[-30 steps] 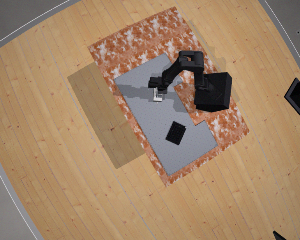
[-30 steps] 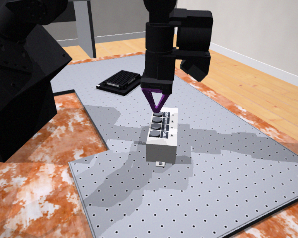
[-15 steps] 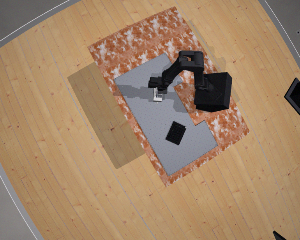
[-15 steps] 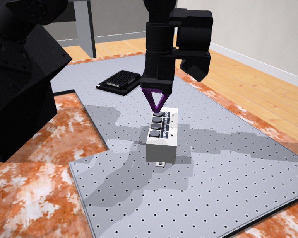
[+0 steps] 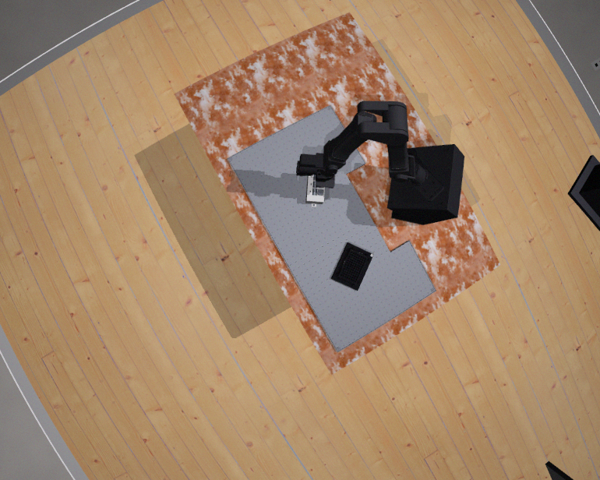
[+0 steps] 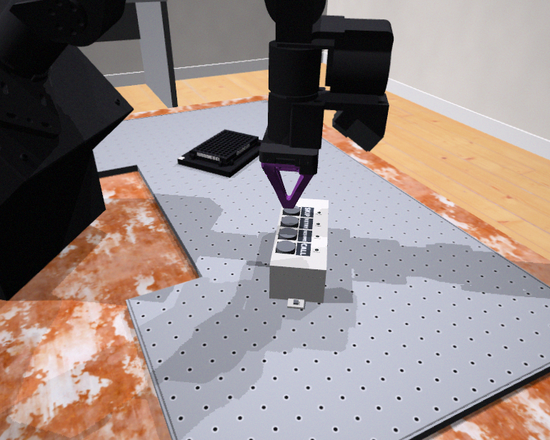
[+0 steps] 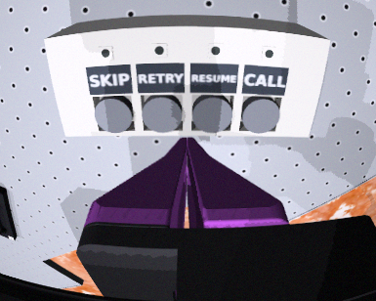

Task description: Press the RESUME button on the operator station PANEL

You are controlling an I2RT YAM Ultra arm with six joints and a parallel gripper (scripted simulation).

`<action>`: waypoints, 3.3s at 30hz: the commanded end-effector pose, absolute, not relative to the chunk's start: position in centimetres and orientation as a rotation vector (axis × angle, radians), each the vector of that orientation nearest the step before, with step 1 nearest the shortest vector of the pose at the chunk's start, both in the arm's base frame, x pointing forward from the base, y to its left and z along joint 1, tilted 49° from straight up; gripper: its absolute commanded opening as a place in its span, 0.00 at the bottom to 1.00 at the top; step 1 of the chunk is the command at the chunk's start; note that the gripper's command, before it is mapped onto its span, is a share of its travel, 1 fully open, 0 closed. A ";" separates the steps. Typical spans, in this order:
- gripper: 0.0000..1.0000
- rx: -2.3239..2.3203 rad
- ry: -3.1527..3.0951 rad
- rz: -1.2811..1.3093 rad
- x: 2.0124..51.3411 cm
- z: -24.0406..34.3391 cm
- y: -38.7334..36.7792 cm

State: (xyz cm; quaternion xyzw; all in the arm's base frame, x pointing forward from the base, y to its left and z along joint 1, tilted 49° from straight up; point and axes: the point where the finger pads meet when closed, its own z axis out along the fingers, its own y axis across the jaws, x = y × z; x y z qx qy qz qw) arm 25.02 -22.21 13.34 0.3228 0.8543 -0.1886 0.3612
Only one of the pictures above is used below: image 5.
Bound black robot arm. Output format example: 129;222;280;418
296;101;444;202

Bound black rectangular frame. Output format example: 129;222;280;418
331;242;373;291

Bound white control panel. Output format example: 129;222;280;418
305;175;325;207

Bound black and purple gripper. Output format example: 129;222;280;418
316;174;335;188

